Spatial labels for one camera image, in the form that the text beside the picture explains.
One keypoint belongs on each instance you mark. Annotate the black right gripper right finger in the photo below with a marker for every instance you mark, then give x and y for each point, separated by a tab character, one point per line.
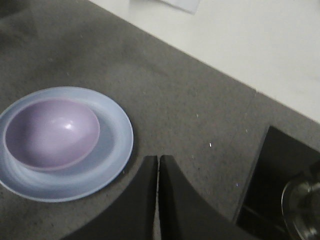
184	214

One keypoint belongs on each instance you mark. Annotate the light blue plate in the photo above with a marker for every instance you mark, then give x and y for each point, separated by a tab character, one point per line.
107	160

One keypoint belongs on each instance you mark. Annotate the purple plastic bowl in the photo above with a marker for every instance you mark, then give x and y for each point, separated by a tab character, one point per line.
51	134

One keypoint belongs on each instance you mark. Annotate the black induction cooktop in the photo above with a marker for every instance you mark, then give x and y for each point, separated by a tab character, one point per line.
280	159

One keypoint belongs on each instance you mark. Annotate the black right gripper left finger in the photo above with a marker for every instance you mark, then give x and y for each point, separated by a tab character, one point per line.
131	215

